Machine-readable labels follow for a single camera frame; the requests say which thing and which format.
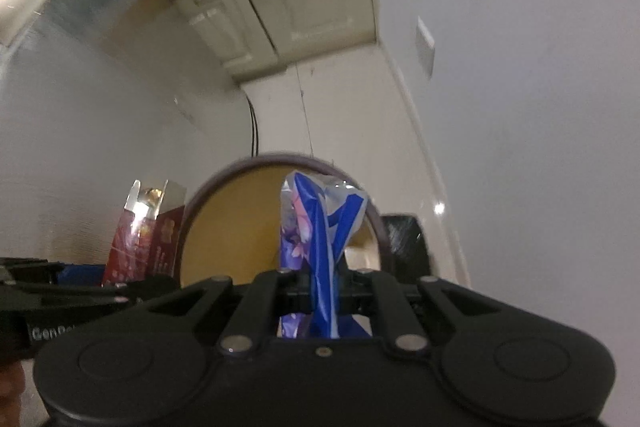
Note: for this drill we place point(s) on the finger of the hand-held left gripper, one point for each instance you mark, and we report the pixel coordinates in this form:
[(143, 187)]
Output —
[(80, 276), (85, 297)]

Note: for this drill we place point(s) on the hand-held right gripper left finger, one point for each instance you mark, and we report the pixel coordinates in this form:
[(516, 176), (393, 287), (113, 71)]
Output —
[(295, 289)]

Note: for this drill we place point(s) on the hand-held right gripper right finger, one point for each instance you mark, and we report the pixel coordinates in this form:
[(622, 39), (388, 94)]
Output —
[(350, 289)]

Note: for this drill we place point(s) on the red carton box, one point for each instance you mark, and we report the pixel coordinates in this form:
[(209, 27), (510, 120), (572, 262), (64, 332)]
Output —
[(135, 247)]

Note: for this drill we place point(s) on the blue snack wrapper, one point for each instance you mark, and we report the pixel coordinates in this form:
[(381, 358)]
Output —
[(320, 227)]

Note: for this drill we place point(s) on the round brown-rimmed trash bin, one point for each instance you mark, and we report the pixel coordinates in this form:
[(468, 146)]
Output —
[(230, 227)]

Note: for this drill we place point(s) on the black stool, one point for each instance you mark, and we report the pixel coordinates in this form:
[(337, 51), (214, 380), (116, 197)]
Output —
[(405, 247)]

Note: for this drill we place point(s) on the white wall plate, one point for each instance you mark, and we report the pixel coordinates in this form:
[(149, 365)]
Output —
[(426, 47)]

